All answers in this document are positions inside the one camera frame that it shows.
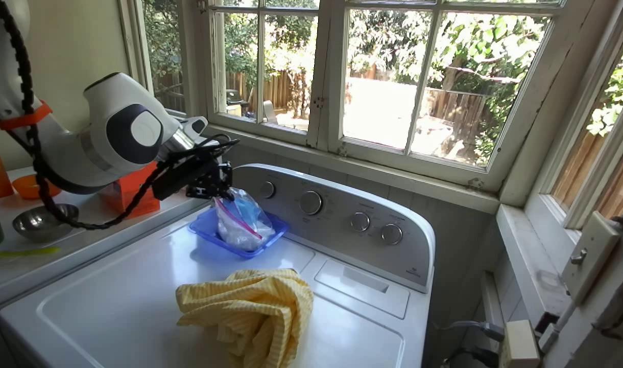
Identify white washing machine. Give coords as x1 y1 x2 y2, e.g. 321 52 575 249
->
0 161 439 368

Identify white dryer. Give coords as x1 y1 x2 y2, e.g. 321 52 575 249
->
0 160 214 308

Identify metal bowl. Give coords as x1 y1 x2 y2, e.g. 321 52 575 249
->
11 202 81 246

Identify narrow white window frame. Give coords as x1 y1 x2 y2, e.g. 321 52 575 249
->
501 0 623 231

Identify yellow waffle towel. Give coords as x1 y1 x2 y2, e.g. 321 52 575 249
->
174 265 317 368

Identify grey hose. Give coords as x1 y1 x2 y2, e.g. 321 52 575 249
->
436 317 506 368

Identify blue plastic tray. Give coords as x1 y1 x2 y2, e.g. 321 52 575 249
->
187 202 289 262

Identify clear zip bag with powder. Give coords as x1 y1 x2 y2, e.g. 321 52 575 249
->
213 185 278 252

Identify large silver washer knob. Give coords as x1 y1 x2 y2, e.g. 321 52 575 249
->
299 187 326 219

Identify silver knob beside washer logo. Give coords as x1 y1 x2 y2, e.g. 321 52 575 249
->
256 177 278 201

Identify orange cable strap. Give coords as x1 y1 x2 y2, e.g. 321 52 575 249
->
0 100 52 133

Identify wide white window frame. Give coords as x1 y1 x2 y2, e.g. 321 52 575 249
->
114 0 571 197

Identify white wall plate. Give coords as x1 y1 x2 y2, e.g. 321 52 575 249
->
559 209 623 304

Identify beige box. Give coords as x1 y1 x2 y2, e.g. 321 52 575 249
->
499 317 542 368

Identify yellow-green utensil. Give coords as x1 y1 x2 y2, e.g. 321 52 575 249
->
0 243 66 265

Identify small silver washer knob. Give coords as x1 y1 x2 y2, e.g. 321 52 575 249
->
377 221 407 248
347 209 374 235

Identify orange plastic bowl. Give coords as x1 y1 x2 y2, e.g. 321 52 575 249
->
11 174 49 202

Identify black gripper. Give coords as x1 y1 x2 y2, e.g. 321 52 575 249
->
183 154 235 202

